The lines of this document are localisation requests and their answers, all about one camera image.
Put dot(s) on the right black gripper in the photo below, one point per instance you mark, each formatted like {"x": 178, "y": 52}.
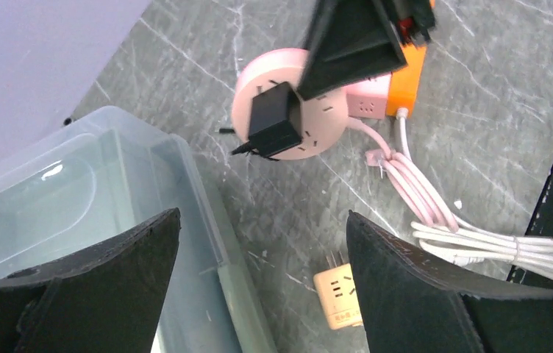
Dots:
{"x": 352, "y": 40}

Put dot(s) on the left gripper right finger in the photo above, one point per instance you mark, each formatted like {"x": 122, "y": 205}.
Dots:
{"x": 412, "y": 301}

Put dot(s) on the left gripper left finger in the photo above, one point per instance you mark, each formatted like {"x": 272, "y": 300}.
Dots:
{"x": 107, "y": 297}

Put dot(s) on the beige cube socket adapter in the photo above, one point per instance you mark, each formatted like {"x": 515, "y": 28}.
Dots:
{"x": 337, "y": 293}

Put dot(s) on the round pink power socket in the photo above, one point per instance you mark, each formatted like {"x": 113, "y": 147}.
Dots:
{"x": 324, "y": 119}

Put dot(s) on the black power adapter plug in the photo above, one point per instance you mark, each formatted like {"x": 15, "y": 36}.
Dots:
{"x": 276, "y": 120}

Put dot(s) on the pink square socket adapter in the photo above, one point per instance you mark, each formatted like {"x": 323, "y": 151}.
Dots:
{"x": 368, "y": 98}

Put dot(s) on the orange power strip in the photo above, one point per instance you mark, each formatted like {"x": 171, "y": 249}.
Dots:
{"x": 405, "y": 81}

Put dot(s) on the clear plastic storage box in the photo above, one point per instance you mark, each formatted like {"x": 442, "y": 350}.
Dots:
{"x": 102, "y": 175}

